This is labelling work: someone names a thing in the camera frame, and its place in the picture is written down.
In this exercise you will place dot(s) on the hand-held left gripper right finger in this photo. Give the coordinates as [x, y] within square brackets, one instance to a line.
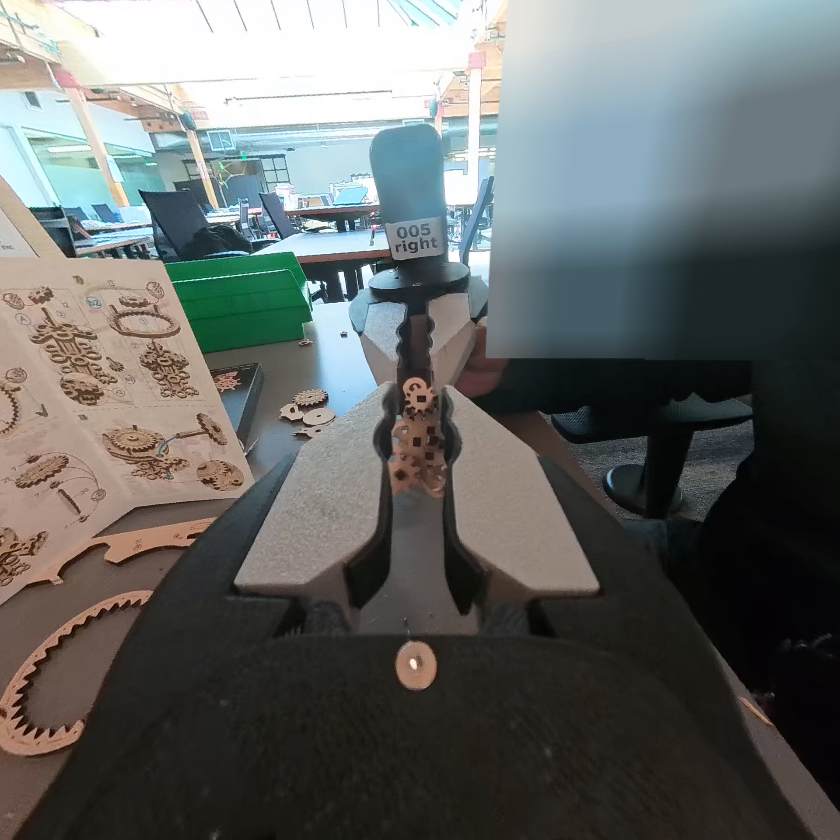
[518, 525]

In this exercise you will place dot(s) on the small lobed wooden plate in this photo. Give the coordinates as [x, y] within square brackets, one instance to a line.
[290, 412]

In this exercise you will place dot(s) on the paper instruction booklet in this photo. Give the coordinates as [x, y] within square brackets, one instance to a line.
[65, 394]

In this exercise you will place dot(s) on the person's right hand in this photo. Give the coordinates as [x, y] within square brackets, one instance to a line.
[482, 379]

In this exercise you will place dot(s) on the wooden disc with arms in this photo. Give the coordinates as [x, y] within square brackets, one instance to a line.
[319, 417]

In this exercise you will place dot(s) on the black product box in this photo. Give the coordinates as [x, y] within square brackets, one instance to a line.
[246, 413]

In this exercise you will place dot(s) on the brown wooden table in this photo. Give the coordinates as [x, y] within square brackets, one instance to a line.
[328, 248]

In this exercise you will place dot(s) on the black office chair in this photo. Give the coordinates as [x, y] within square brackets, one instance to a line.
[275, 213]
[174, 216]

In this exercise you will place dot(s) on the green plastic bin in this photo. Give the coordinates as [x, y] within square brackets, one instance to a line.
[249, 315]

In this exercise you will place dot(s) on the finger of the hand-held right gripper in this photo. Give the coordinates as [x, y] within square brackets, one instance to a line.
[384, 341]
[453, 334]

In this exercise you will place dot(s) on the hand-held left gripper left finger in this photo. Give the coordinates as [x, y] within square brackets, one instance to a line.
[315, 518]

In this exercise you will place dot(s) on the wooden offcut sheet curved cutout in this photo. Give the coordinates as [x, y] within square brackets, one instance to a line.
[131, 541]

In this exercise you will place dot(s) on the dark bag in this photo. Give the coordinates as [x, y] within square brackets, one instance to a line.
[216, 241]

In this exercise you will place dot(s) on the small wooden gear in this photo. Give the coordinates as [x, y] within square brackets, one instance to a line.
[310, 397]

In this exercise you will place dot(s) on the person's right forearm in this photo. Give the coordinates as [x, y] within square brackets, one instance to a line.
[590, 384]

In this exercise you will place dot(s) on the grey office chair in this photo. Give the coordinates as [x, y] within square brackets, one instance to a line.
[663, 472]

